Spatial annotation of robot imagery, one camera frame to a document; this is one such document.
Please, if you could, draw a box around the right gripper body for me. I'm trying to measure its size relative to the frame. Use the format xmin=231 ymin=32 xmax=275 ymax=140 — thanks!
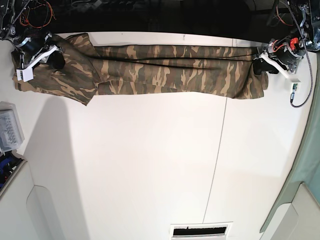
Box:
xmin=14 ymin=31 xmax=64 ymax=65

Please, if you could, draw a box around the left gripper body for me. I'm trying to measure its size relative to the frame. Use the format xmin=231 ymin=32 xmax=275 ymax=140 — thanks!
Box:
xmin=256 ymin=37 xmax=304 ymax=77

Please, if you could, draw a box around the camouflage t-shirt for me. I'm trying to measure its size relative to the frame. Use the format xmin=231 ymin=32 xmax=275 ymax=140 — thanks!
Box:
xmin=12 ymin=33 xmax=269 ymax=105

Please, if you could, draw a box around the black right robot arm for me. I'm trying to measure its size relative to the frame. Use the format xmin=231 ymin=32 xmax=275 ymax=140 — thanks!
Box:
xmin=0 ymin=0 xmax=65 ymax=70

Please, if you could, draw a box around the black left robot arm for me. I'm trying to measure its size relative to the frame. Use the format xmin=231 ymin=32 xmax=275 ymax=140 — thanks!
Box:
xmin=253 ymin=0 xmax=320 ymax=75

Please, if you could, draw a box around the clear plastic screw box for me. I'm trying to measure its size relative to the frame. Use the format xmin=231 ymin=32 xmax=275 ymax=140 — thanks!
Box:
xmin=0 ymin=101 xmax=25 ymax=153

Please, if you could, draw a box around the grey tray with blue items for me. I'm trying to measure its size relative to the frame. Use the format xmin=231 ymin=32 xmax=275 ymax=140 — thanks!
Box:
xmin=0 ymin=151 xmax=27 ymax=198

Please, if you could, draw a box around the white slotted table vent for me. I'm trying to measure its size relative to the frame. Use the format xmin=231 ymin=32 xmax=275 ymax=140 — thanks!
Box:
xmin=169 ymin=222 xmax=233 ymax=240

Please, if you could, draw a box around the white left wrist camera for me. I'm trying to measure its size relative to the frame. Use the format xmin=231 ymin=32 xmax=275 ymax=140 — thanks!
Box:
xmin=287 ymin=78 xmax=301 ymax=92

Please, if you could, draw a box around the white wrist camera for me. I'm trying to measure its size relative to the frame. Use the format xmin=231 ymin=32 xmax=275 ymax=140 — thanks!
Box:
xmin=16 ymin=68 xmax=34 ymax=82
xmin=287 ymin=78 xmax=301 ymax=92

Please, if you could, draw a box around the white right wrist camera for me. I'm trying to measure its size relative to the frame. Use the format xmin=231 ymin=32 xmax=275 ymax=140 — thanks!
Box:
xmin=16 ymin=68 xmax=34 ymax=82

